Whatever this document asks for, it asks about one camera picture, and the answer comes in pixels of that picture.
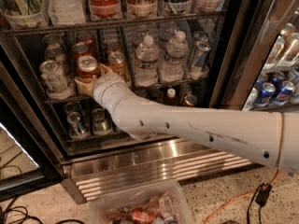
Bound crushed bottle in bin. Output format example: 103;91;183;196
159;191;178;224

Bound glass fridge door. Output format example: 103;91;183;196
0;63;64;203
209;0;299;110

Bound silver can front left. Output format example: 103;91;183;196
39;60;74;100

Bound clear water bottle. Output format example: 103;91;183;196
135;35;159;87
160;31;189;83

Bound green drink top left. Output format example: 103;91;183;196
2;0;49;30

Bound silver can back left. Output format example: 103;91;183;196
43;34;65;51

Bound clear water bottle left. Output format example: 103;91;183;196
135;35;159;87

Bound red coke can middle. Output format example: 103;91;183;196
73;42;93;61

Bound water bottle back right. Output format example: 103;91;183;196
158;21;178;49

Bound green silver can bottom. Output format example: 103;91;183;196
92;108;113;135

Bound brown can top shelf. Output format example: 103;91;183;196
126;0;156;18

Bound orange can in bin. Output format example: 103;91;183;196
131;209;155;224

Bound glass fridge door left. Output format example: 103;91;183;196
0;63;64;203

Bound brown drink bottle bottom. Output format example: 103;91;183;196
164;88;178;105

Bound clear plastic bin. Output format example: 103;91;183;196
90;180;194;224

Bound blue silver can bottom left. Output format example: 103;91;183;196
66;112;90;139

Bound blue tall can back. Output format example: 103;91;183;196
192;31;209;43

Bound orange can back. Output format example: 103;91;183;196
105;39;123;56

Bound black cables on floor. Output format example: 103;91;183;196
0;196;86;224

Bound water bottle back left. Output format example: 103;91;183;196
132;24;150;48

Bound coca-cola bottle top shelf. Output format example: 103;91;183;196
89;0;121;21

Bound silver can middle left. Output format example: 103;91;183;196
45;48;69;74

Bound blue silver tall can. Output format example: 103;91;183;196
189;41;211;79

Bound blue pepsi can centre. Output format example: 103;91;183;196
254;82;276;107

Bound glass fridge door right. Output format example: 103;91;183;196
209;0;299;110

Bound orange extension cable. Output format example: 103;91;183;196
203;169;282;224

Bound black power adapter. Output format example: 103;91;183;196
255;183;272;207

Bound blue pepsi can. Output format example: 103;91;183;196
254;82;276;107
271;81;295;106

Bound steel fridge cabinet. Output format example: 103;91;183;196
0;0;299;205

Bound orange can front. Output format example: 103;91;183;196
107;51;132;87

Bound red coke can back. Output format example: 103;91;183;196
76;31;95;47

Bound copper can bottom right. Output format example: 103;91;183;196
183;94;198;107

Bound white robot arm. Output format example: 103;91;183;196
74;65;299;174

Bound red coke can front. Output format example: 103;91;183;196
77;56;101;82

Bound red coke can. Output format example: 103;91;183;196
73;42;93;61
77;56;101;82
76;31;95;47

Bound clear bottle top shelf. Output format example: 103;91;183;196
48;0;86;26

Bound clear water bottle right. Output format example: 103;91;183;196
160;31;189;83

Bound blue pepsi can right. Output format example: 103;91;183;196
271;81;295;106

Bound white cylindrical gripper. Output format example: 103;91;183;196
74;63;137;114

